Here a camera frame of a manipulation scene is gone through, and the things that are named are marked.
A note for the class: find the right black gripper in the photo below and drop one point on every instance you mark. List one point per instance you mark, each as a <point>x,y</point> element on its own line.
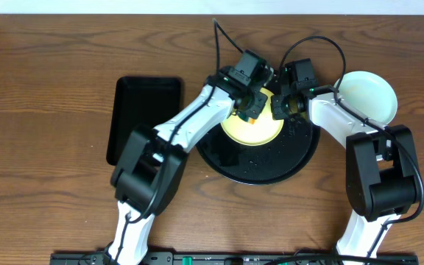
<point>278,108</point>

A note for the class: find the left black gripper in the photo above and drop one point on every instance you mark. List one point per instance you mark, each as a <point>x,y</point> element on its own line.
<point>253,109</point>

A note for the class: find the yellow plate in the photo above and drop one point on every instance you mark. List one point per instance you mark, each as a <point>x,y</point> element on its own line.
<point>261,132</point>

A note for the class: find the mint plate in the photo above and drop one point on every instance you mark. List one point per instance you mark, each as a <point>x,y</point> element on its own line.
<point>369,95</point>

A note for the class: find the green yellow sponge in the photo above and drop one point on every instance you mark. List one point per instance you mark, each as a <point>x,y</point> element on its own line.
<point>246,118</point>

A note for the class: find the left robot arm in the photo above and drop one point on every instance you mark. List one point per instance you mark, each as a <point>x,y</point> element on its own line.
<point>152,162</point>

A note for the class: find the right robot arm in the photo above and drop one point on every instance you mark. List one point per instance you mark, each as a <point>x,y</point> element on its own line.
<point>383,182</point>

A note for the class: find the black round tray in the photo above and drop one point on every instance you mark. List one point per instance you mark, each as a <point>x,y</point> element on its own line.
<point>269,163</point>

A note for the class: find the black rectangular tray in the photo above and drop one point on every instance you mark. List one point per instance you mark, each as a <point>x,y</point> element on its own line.
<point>141,100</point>

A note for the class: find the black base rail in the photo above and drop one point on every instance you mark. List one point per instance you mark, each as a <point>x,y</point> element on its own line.
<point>169,258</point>

